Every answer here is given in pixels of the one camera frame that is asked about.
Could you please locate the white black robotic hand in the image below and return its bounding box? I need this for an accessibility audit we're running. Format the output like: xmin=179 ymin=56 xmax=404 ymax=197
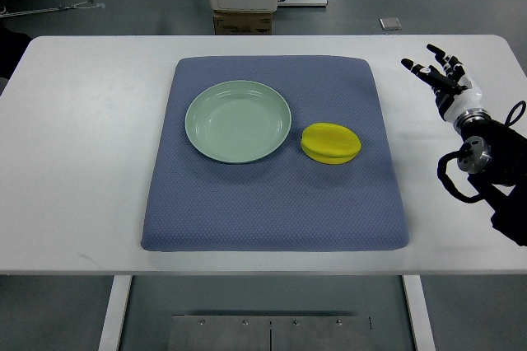
xmin=401 ymin=44 xmax=490 ymax=134

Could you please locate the yellow starfruit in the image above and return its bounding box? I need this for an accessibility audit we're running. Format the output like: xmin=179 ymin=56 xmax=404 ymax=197
xmin=301 ymin=122 xmax=361 ymax=165

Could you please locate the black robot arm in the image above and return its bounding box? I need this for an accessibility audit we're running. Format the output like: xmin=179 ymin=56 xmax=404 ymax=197
xmin=437 ymin=101 xmax=526 ymax=246

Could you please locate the grey floor plate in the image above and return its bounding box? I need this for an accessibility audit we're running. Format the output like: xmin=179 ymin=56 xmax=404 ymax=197
xmin=379 ymin=17 xmax=402 ymax=31

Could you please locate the light green plate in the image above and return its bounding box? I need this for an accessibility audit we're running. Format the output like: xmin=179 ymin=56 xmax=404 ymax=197
xmin=184 ymin=80 xmax=291 ymax=164

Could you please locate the blue textured mat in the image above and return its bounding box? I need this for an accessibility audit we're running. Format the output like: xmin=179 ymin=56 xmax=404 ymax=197
xmin=141 ymin=55 xmax=409 ymax=252

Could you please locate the white right table leg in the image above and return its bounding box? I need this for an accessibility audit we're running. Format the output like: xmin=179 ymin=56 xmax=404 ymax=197
xmin=402 ymin=275 xmax=436 ymax=351

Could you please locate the white table leg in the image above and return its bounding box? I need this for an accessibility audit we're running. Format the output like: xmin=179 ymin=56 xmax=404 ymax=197
xmin=98 ymin=275 xmax=133 ymax=351
xmin=402 ymin=275 xmax=436 ymax=351

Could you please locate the cardboard box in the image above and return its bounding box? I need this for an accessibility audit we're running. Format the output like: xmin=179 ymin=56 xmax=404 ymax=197
xmin=212 ymin=11 xmax=273 ymax=35

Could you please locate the white left table leg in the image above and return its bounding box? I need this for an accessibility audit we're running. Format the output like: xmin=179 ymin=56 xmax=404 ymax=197
xmin=98 ymin=275 xmax=133 ymax=351

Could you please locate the black cable loop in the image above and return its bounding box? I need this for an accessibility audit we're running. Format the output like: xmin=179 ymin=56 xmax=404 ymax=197
xmin=505 ymin=100 xmax=527 ymax=126

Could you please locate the white floor rail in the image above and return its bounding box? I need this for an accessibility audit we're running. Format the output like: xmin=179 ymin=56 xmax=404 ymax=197
xmin=277 ymin=0 xmax=328 ymax=7

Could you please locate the metal base plate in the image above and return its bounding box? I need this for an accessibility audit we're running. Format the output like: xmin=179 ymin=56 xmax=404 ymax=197
xmin=168 ymin=315 xmax=375 ymax=350

